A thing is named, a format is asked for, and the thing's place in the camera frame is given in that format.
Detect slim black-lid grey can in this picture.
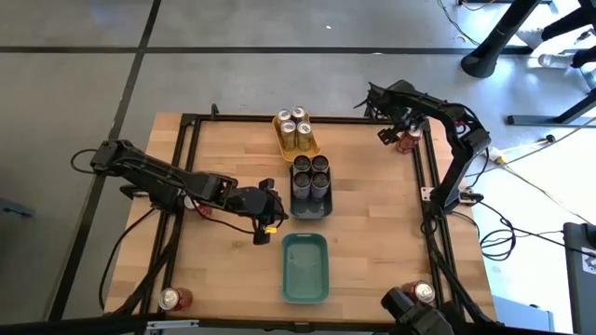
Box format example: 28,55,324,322
292,154,312,176
310,154,331,174
291,170,312,201
310,170,331,201

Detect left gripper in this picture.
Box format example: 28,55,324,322
231,178,290,247

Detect black crossbeam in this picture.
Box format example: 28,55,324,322
0,315,596,335

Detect black aluminium table frame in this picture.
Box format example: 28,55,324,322
139,111,502,327

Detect black case with label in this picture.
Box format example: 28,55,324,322
562,221,596,335

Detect black cable bundle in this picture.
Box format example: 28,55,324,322
109,211,185,320
426,216,502,327

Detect silver corner bracket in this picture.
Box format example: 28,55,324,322
146,319,200,332

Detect grey floor box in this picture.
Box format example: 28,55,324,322
492,295,555,334

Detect dark grey-blue plastic bin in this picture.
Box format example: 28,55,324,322
288,160,334,221

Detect yellow plastic bin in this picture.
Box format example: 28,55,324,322
271,111,322,163

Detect yellow cable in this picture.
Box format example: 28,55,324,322
483,115,596,167

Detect red soda can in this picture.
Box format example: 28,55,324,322
156,286,195,312
395,125,424,154
183,194,214,220
400,279,437,306

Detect black desk foot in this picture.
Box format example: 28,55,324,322
506,90,596,127

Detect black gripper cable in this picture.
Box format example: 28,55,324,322
199,211,264,235

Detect thin floor cable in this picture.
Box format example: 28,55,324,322
436,0,481,47

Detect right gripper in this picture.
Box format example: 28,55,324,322
377,104,427,145

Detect white power strip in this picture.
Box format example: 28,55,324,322
481,144,508,164

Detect green plastic bin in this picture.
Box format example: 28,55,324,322
280,232,331,305

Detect blue-grey floor object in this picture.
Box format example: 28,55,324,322
0,198,36,219

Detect person's shoe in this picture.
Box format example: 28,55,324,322
515,28,546,50
537,51,576,70

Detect person's leg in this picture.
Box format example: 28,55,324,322
571,46,596,70
539,4,596,43

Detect coiled black cable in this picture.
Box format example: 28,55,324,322
479,227,518,262

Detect black pedestal leg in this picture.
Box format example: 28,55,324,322
459,0,544,79

